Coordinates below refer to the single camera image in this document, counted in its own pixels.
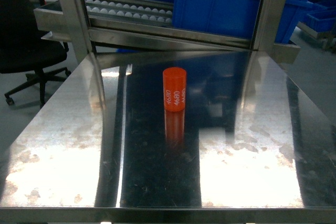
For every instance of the orange cylindrical capacitor 4680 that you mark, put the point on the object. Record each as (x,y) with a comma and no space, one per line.
(174,89)

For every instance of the stainless steel roller rack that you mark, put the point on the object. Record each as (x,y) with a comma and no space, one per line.
(69,21)

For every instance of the large blue plastic crate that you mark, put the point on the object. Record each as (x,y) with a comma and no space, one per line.
(234,17)

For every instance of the black mesh office chair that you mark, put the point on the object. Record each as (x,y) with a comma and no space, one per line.
(24,50)

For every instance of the small blue bin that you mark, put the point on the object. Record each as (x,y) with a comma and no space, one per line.
(321,21)

